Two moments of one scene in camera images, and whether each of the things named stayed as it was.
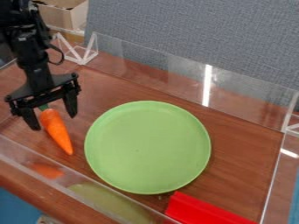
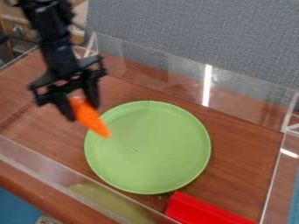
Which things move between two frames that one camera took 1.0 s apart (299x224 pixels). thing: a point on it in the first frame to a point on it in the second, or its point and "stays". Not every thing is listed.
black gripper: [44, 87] to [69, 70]
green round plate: [146, 147] stays
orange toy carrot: [50, 122] to [88, 116]
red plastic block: [188, 209] stays
